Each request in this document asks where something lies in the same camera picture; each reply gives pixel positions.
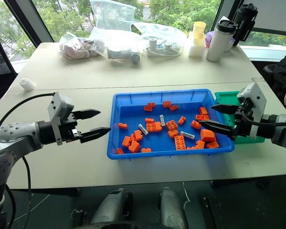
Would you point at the blue plastic tray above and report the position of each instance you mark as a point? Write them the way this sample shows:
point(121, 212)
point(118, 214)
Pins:
point(162, 143)

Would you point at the black insulated tumbler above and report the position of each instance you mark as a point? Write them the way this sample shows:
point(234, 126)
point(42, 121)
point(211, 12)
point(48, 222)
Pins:
point(244, 23)

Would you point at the small white roll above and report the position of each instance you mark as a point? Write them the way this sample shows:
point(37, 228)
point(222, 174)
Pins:
point(27, 84)

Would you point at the clear bag with grey bottle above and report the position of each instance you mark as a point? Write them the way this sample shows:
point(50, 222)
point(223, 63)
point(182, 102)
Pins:
point(124, 53)

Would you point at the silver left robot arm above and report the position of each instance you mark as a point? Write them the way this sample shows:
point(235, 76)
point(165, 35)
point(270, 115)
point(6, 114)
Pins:
point(16, 133)

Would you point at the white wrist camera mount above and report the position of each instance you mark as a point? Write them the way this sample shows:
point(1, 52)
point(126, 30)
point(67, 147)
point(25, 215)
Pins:
point(59, 106)
point(256, 100)

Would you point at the bystander black clothing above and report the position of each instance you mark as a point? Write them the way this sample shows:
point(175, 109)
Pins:
point(282, 71)

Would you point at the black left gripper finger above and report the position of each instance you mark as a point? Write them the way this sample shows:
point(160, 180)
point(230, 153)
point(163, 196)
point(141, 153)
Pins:
point(88, 113)
point(96, 133)

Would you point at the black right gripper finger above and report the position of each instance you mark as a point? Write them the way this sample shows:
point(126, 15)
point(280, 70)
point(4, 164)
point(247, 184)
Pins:
point(217, 127)
point(225, 109)

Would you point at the black table foot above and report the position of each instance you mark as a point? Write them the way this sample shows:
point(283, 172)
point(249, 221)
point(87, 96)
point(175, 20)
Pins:
point(212, 210)

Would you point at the black mesh office chair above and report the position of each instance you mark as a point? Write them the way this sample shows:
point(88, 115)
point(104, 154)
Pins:
point(0, 69)

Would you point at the clear bag with pink cloth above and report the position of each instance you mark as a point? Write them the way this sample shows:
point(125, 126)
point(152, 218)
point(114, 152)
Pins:
point(76, 48)

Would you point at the small orange building block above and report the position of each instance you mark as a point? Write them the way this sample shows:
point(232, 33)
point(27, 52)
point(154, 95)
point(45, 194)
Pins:
point(173, 133)
point(151, 104)
point(134, 146)
point(119, 151)
point(122, 125)
point(173, 107)
point(146, 150)
point(158, 126)
point(195, 125)
point(203, 111)
point(148, 108)
point(149, 120)
point(181, 120)
point(126, 141)
point(133, 137)
point(138, 135)
point(191, 148)
point(200, 144)
point(167, 104)

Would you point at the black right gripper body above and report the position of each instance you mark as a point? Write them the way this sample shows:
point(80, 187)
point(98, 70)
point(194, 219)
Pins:
point(242, 119)

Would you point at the pale yellow plastic cup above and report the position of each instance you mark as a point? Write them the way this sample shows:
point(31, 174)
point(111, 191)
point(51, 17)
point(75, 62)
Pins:
point(198, 33)

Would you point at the grey rounded robot leg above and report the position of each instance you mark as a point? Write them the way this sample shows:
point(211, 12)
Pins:
point(171, 207)
point(110, 207)

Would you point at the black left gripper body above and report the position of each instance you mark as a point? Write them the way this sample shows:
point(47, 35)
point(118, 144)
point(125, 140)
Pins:
point(69, 130)

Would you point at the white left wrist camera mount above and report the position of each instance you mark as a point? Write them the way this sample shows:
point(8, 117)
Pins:
point(59, 106)

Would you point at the purple packet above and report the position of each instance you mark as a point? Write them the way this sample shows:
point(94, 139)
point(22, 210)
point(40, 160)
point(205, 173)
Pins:
point(209, 39)

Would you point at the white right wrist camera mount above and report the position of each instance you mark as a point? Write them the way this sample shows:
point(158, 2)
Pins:
point(256, 100)

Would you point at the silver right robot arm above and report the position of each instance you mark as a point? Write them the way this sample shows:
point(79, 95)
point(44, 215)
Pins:
point(280, 130)

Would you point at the large clear plastic bag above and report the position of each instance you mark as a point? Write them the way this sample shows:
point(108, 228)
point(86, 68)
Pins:
point(114, 16)

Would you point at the white tumbler with black lid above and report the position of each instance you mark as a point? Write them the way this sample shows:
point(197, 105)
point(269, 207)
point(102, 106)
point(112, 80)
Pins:
point(218, 43)

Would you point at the green plastic tray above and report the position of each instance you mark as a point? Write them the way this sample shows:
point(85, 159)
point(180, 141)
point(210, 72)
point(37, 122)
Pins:
point(226, 97)

